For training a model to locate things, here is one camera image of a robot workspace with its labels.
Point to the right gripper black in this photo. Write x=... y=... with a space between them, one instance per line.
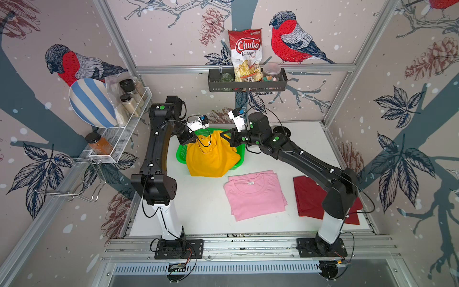
x=232 y=139

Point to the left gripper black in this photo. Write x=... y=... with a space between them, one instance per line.
x=190 y=137

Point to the green plastic basket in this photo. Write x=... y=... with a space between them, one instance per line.
x=181 y=152

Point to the yellow t-shirt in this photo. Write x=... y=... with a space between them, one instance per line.
x=211 y=156

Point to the pink t-shirt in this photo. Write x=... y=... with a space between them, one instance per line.
x=255 y=194

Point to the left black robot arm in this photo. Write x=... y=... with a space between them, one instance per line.
x=152 y=183

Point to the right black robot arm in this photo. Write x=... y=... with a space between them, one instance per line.
x=340 y=185

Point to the dark red folded t-shirt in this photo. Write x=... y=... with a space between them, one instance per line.
x=309 y=197

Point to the black bowl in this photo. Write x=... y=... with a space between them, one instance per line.
x=282 y=130

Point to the green glass jar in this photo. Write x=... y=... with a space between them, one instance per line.
x=226 y=78

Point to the black lid spice jar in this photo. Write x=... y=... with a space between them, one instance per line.
x=130 y=105
x=128 y=86

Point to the clear lidded candy jar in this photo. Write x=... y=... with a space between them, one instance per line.
x=271 y=72

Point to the orange spice jar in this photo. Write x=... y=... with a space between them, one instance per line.
x=98 y=144

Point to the clear plastic bag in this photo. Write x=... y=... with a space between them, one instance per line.
x=114 y=92

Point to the Chuba cassava chips bag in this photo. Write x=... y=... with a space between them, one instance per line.
x=246 y=54

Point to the blue striped plate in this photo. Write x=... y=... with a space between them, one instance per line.
x=89 y=100

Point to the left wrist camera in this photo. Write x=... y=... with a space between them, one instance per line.
x=202 y=122

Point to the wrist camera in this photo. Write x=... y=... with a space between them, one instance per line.
x=202 y=122
x=238 y=117

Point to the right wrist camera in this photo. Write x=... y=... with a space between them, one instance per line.
x=238 y=117

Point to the black wall shelf basket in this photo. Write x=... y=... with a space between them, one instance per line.
x=216 y=85

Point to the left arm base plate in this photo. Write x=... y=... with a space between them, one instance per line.
x=179 y=249

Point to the chrome wire hanger rack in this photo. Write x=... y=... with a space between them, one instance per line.
x=84 y=181

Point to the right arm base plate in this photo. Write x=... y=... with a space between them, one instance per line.
x=318 y=248

